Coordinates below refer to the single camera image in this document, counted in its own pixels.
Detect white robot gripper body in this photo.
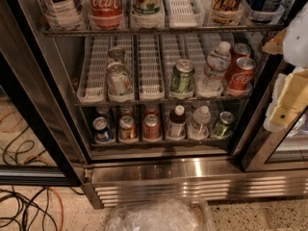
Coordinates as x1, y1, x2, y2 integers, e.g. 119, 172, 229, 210
283, 3, 308, 68

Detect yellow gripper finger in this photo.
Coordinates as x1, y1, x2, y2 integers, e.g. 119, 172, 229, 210
263, 67, 308, 132
262, 28, 287, 55

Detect orange soda can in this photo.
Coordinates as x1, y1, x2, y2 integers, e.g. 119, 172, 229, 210
210, 0, 242, 24

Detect red Coca-Cola can rear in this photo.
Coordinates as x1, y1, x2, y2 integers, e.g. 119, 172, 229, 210
225, 43, 251, 77

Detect blue can top shelf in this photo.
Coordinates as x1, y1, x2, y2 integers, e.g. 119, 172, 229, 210
245, 0, 284, 24

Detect red Coca-Cola can front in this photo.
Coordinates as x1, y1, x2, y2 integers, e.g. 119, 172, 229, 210
227, 57, 255, 90

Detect clear water bottle middle shelf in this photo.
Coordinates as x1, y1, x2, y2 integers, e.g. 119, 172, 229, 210
199, 41, 231, 97

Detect clear water bottle shelf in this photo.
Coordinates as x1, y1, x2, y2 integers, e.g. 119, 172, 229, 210
199, 41, 231, 97
189, 106, 211, 141

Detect green can bottom shelf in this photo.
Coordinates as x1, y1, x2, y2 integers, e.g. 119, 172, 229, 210
212, 112, 235, 139

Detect green can shelf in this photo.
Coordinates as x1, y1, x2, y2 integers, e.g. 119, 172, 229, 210
170, 59, 195, 97
212, 112, 235, 139

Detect clear water bottle bottom shelf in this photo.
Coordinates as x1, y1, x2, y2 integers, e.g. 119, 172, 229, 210
189, 106, 211, 141

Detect empty white tray top shelf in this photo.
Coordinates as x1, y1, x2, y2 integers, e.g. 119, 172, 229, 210
166, 0, 205, 29

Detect green can middle shelf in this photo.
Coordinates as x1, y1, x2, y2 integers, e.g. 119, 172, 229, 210
170, 59, 195, 97

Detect white green soda can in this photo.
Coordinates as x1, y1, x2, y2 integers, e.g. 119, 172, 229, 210
131, 0, 164, 29

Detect red can bottom shelf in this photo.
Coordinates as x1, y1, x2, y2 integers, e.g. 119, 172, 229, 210
142, 115, 161, 140

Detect silver can middle shelf rear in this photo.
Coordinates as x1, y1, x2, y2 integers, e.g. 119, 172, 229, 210
108, 46, 125, 64

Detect white can middle shelf front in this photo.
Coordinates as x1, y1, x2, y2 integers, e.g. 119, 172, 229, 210
107, 62, 132, 96

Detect brown can bottom shelf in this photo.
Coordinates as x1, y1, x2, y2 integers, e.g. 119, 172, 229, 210
119, 115, 137, 141

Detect tall red Coca-Cola can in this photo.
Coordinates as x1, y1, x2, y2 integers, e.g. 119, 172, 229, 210
90, 0, 122, 29

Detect blue Pepsi can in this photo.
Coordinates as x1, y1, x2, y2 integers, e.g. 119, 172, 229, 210
92, 116, 114, 143

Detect fridge bottom steel grille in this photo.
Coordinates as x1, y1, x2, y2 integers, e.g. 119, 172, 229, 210
82, 158, 308, 209

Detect fridge left glass door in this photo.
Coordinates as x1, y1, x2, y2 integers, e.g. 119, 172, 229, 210
0, 0, 89, 186

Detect dark juice bottle white cap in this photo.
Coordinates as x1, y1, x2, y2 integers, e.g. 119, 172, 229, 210
167, 105, 186, 141

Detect empty white tray middle centre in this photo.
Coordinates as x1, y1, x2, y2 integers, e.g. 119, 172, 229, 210
137, 35, 165, 100

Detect clear plastic container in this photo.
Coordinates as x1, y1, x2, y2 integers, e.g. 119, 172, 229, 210
104, 195, 216, 231

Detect empty white tray middle left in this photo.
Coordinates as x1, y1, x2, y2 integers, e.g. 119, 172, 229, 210
77, 37, 109, 104

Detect white tea bottle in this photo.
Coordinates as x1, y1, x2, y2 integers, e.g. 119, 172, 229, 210
44, 0, 86, 31

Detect top wire shelf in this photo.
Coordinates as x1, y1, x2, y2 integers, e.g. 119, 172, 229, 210
42, 24, 283, 38

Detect wire shelf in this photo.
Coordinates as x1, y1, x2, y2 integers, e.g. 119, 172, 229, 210
42, 24, 283, 38
74, 94, 251, 108

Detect middle wire shelf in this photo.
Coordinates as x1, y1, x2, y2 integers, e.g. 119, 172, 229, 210
74, 94, 251, 108

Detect orange cable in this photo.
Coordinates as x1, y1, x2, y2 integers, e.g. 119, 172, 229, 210
0, 109, 65, 231

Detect black cables on floor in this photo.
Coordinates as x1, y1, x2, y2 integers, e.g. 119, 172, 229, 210
0, 125, 86, 231

